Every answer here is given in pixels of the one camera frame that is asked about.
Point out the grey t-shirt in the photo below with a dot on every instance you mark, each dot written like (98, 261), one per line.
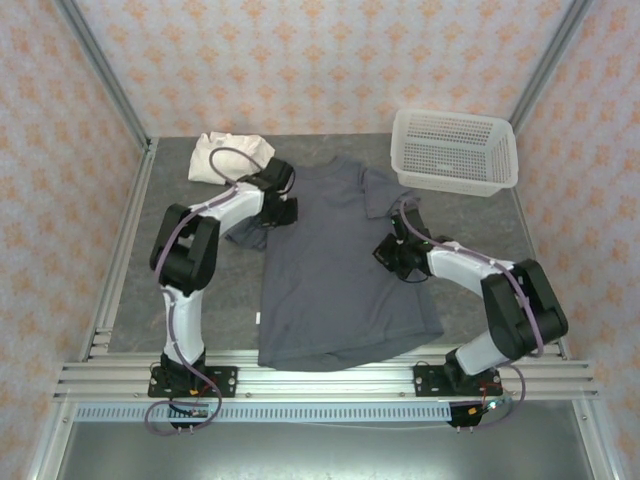
(325, 260)

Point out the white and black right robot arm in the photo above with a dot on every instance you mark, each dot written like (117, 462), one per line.
(500, 300)

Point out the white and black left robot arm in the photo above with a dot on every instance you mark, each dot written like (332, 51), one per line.
(182, 320)

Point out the crumpled white cloth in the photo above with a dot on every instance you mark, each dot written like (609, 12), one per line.
(205, 160)

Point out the white perforated plastic basket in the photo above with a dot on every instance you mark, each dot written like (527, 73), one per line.
(450, 150)

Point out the small black circuit board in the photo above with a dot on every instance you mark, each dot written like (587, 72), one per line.
(192, 412)
(472, 412)

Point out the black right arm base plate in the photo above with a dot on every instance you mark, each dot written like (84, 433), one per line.
(425, 380)

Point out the aluminium cross rail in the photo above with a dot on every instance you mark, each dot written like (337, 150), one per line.
(325, 382)

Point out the aluminium corner post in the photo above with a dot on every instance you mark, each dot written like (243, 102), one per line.
(100, 70)
(550, 60)

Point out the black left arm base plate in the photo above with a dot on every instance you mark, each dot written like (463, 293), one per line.
(225, 382)

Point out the aluminium frame leg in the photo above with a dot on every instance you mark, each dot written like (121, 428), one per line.
(50, 445)
(597, 445)

